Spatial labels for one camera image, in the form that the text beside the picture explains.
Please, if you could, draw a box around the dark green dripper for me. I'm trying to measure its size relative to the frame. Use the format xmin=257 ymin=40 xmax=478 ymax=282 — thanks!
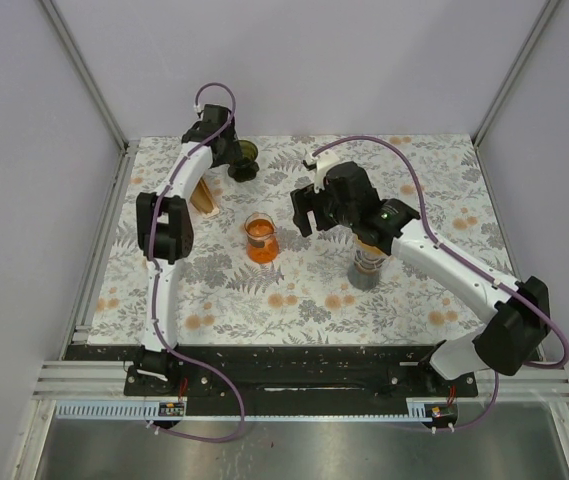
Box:
xmin=227 ymin=140 xmax=259 ymax=183

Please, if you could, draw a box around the brown paper coffee filter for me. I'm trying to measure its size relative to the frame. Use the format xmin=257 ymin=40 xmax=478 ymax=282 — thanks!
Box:
xmin=355 ymin=236 xmax=386 ymax=255

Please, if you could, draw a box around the glass coffee carafe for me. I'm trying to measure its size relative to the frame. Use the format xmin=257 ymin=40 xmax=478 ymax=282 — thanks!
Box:
xmin=347 ymin=250 xmax=386 ymax=291

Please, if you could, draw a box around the glass of orange liquid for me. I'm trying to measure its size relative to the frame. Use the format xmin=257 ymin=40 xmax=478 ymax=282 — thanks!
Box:
xmin=244 ymin=212 xmax=280 ymax=264

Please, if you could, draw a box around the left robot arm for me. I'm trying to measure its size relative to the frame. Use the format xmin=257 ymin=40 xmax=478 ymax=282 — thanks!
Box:
xmin=135 ymin=104 xmax=241 ymax=395

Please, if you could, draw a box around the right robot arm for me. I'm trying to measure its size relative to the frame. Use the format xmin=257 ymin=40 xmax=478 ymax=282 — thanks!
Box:
xmin=291 ymin=161 xmax=550 ymax=396

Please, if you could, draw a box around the brown coffee filter stack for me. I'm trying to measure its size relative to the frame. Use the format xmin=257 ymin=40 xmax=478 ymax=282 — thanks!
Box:
xmin=190 ymin=178 xmax=220 ymax=217

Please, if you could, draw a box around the floral tablecloth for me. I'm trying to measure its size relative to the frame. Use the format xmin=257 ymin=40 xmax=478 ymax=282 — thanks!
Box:
xmin=86 ymin=133 xmax=538 ymax=347

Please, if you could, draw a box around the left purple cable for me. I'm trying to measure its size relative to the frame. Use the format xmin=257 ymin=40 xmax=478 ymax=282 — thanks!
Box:
xmin=146 ymin=82 xmax=248 ymax=442

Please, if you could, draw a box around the purple cable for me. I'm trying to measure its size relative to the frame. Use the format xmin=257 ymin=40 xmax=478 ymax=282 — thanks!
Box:
xmin=146 ymin=82 xmax=248 ymax=442
xmin=311 ymin=135 xmax=569 ymax=434

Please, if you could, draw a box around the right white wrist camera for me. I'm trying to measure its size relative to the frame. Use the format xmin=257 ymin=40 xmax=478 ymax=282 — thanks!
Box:
xmin=302 ymin=150 xmax=340 ymax=193

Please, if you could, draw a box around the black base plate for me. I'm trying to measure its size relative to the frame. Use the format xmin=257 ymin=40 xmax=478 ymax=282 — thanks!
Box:
xmin=123 ymin=344 xmax=478 ymax=401

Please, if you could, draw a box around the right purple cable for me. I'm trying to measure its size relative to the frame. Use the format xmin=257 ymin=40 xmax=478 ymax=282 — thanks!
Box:
xmin=311 ymin=135 xmax=569 ymax=434

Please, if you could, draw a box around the white slotted cable duct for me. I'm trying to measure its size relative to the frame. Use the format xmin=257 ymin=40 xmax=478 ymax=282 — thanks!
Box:
xmin=55 ymin=399 xmax=445 ymax=423

